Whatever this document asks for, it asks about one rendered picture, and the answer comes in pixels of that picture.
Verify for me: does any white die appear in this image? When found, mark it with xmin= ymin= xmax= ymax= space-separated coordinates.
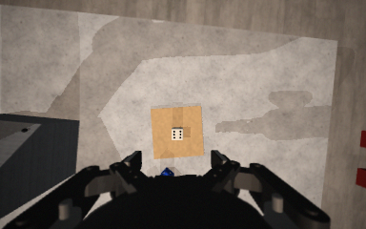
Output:
xmin=172 ymin=127 xmax=183 ymax=140

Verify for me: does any blue die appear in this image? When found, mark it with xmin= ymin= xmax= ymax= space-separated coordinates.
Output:
xmin=160 ymin=167 xmax=174 ymax=176

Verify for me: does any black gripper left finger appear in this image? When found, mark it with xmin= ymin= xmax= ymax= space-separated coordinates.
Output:
xmin=2 ymin=151 xmax=161 ymax=229

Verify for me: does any tan flat mat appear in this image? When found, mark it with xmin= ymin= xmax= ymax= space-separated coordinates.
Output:
xmin=151 ymin=106 xmax=204 ymax=159

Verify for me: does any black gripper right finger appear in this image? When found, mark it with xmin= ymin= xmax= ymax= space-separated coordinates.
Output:
xmin=189 ymin=150 xmax=331 ymax=229

